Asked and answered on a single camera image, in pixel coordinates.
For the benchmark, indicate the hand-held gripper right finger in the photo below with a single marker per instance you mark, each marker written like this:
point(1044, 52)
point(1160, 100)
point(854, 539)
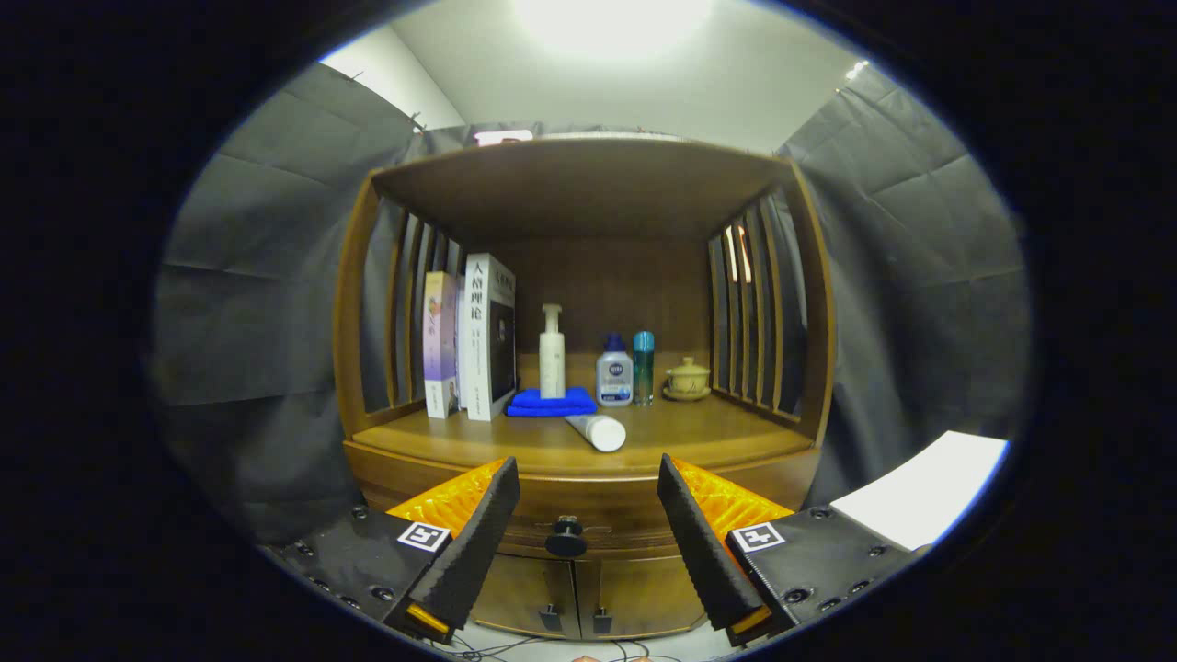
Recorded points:
point(699, 542)

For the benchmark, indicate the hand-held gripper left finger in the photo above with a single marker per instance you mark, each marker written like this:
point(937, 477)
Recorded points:
point(478, 542)

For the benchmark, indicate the black drawer knob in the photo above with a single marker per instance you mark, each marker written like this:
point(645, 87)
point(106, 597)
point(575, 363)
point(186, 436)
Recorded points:
point(566, 542)

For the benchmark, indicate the brown wooden drawer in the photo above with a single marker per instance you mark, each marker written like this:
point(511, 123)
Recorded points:
point(598, 501)

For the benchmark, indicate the white and green tube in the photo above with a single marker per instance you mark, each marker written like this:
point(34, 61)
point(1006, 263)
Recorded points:
point(602, 432)

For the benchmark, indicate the wooden cabinet door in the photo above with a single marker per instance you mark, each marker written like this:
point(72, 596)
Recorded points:
point(634, 593)
point(519, 593)

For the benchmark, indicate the brown wooden countertop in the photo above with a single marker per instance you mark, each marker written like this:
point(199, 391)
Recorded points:
point(699, 437)

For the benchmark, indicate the brown wooden cabinet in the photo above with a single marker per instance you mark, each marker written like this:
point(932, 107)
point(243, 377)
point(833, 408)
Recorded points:
point(607, 285)

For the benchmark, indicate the blue folded cloth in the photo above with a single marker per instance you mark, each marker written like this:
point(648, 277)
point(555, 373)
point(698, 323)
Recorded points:
point(542, 405)

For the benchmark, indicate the beige lidded teacup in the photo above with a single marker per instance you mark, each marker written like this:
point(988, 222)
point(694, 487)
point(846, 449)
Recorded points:
point(687, 379)

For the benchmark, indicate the teal bottle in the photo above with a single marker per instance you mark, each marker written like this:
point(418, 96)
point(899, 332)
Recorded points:
point(643, 368)

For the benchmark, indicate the white bottle with blue cap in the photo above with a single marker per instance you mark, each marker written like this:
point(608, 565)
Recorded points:
point(614, 379)

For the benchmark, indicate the thick white book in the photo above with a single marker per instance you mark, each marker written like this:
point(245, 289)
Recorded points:
point(476, 349)

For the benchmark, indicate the white pump bottle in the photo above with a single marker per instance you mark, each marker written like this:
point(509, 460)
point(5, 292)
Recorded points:
point(552, 363)

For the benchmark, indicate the purple book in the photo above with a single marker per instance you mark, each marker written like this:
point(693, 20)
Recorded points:
point(439, 349)

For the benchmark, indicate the white board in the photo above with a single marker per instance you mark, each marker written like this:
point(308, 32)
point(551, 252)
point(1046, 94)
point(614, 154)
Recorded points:
point(929, 487)

